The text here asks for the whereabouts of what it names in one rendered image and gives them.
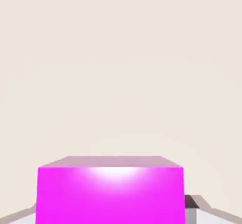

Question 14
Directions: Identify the small magenta cube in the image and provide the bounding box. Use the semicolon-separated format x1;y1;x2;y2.
35;155;186;224

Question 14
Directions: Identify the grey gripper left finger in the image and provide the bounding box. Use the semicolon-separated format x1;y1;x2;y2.
0;203;37;224

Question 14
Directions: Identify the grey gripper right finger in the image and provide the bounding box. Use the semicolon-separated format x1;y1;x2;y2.
184;194;242;224

